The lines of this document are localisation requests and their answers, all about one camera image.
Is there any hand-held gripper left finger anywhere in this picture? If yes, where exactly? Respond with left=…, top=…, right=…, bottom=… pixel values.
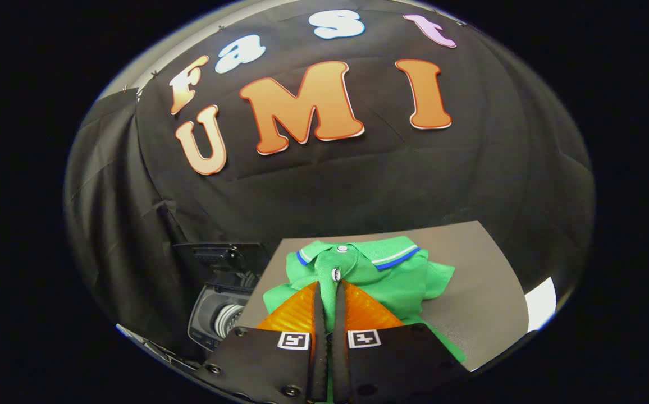
left=204, top=281, right=331, bottom=403

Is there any black washing machine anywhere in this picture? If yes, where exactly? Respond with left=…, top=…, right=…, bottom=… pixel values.
left=173, top=242, right=270, bottom=355

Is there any grey cabinet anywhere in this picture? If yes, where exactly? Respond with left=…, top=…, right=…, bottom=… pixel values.
left=237, top=221, right=528, bottom=373

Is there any row of black clips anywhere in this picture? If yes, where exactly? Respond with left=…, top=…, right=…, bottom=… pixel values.
left=122, top=22, right=227, bottom=94

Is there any green polo shirt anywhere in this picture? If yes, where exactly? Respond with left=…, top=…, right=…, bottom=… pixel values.
left=263, top=236, right=468, bottom=365

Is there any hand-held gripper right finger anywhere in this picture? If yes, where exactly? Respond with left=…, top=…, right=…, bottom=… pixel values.
left=333, top=279, right=469, bottom=403

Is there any black backdrop cloth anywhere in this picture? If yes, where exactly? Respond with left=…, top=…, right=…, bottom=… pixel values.
left=65, top=0, right=596, bottom=360

